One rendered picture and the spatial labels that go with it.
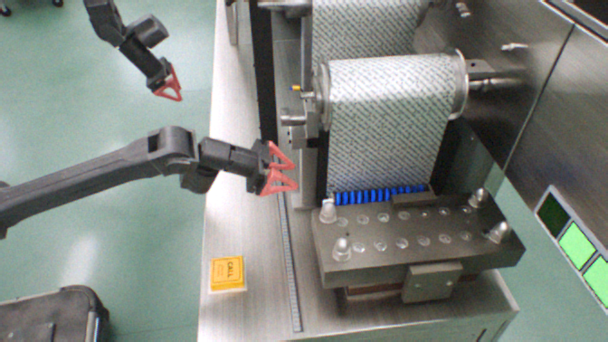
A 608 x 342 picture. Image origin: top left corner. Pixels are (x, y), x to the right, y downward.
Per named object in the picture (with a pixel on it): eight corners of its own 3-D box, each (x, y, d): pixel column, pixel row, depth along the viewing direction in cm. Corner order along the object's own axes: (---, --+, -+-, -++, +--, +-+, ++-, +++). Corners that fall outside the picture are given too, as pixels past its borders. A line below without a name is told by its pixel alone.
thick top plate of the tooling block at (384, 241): (311, 225, 91) (311, 207, 87) (479, 208, 95) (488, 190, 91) (323, 289, 79) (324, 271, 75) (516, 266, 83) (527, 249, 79)
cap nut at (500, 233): (485, 231, 82) (492, 216, 79) (502, 229, 83) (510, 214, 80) (494, 245, 80) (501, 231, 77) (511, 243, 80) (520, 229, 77)
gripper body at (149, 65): (168, 60, 115) (148, 40, 109) (169, 78, 107) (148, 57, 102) (150, 72, 116) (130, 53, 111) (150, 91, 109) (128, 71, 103)
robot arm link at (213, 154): (198, 149, 73) (202, 128, 76) (187, 172, 77) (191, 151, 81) (235, 159, 75) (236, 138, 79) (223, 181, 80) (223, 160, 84)
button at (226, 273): (212, 264, 92) (211, 258, 90) (243, 261, 92) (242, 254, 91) (211, 291, 87) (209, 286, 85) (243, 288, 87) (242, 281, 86)
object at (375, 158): (326, 194, 91) (329, 129, 78) (426, 185, 93) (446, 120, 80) (327, 196, 90) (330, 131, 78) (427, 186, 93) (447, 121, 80)
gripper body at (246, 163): (254, 195, 80) (219, 186, 77) (253, 160, 87) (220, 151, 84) (268, 174, 76) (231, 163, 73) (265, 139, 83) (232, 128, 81)
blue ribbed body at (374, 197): (332, 200, 91) (333, 189, 89) (423, 191, 93) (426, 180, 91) (335, 212, 89) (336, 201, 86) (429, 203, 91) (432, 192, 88)
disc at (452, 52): (426, 96, 92) (441, 33, 82) (428, 96, 92) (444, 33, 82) (452, 136, 81) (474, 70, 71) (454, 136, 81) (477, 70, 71)
